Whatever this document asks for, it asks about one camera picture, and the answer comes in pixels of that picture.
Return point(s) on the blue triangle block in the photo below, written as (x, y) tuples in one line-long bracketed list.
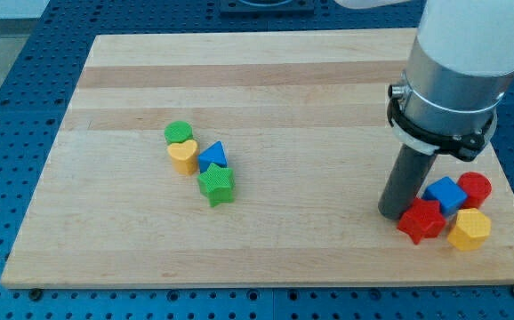
[(215, 154)]

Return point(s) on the yellow heart block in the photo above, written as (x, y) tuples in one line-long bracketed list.
[(184, 156)]

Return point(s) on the red star block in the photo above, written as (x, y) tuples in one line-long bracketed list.
[(423, 219)]

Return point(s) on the green cylinder block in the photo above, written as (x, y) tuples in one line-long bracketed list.
[(178, 132)]

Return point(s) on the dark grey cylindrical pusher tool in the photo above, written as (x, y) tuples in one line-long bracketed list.
[(406, 178)]

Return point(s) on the red cylinder block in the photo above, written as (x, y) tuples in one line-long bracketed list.
[(477, 187)]

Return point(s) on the yellow hexagon block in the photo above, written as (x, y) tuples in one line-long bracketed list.
[(470, 230)]

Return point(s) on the blue cube block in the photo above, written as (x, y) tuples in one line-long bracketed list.
[(448, 193)]

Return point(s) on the wooden board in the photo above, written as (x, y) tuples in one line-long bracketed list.
[(302, 120)]

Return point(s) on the green star block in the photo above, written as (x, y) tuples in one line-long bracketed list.
[(217, 184)]

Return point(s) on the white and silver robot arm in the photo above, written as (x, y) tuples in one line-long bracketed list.
[(459, 68)]

